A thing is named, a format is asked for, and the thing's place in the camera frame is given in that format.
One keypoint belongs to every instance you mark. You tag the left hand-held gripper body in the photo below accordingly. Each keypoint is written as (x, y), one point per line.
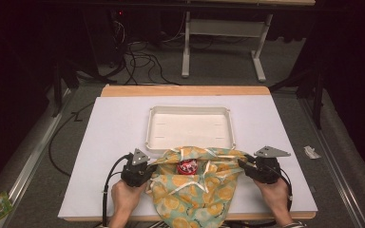
(134, 172)

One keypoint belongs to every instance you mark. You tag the crumpled white paper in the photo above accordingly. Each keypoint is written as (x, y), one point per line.
(311, 152)

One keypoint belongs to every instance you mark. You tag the black metal stand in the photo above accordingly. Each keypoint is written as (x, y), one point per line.
(317, 95)
(57, 88)

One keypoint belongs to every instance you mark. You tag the person's left hand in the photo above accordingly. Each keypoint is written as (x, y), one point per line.
(125, 198)

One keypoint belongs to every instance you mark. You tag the white metal desk frame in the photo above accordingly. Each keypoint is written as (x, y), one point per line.
(225, 28)

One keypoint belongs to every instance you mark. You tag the white plastic tray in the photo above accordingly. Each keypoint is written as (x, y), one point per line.
(190, 128)

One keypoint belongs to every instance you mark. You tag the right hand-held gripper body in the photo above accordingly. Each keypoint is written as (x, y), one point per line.
(267, 169)

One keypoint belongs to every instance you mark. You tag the aluminium floor rail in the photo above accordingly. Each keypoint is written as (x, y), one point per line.
(28, 164)
(332, 164)

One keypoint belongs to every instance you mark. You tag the white table board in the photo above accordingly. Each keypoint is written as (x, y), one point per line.
(114, 126)

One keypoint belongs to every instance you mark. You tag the person's right hand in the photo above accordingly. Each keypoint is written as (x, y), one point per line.
(274, 196)

